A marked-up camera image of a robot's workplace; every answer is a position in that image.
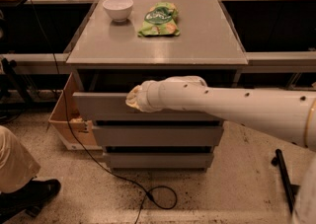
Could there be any cardboard box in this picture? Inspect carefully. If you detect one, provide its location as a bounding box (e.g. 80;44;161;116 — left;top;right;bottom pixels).
48;75;101;151

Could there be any white ceramic bowl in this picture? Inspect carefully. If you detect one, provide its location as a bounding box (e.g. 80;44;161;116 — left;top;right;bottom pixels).
103;0;133;22

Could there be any black metal stand bar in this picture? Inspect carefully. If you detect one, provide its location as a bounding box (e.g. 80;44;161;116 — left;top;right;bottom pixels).
271;149;299;213

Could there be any grey middle drawer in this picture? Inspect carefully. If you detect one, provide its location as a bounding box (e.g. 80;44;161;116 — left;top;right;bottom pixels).
92;125;223;147

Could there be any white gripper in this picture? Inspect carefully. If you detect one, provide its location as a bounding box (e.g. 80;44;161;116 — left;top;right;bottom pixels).
125;81;161;112

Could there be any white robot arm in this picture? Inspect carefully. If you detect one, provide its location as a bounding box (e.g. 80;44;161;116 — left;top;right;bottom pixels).
125;76;316;151

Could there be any beige trouser leg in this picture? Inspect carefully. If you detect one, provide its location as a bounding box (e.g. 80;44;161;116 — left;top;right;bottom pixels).
0;126;40;193

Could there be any grey drawer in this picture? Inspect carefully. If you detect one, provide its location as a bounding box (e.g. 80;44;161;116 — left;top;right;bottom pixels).
73;92;218;121
92;125;223;147
103;153;214;169

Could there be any grey top drawer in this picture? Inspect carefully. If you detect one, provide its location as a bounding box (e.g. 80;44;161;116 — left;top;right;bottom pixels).
73;92;218;121

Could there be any grey drawer cabinet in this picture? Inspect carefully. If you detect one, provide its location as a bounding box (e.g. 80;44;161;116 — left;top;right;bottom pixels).
65;0;249;172

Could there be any grey bottom drawer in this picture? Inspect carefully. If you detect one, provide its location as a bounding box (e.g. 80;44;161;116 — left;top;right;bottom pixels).
103;153;214;169

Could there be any green chip bag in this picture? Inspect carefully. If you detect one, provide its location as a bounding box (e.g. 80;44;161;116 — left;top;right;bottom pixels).
138;2;180;37

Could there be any black floor cable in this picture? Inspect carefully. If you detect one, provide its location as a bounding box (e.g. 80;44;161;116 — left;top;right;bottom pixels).
62;89;179;224

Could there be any black shoe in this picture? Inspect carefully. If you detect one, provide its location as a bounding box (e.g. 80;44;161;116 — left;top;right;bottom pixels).
0;179;61;224

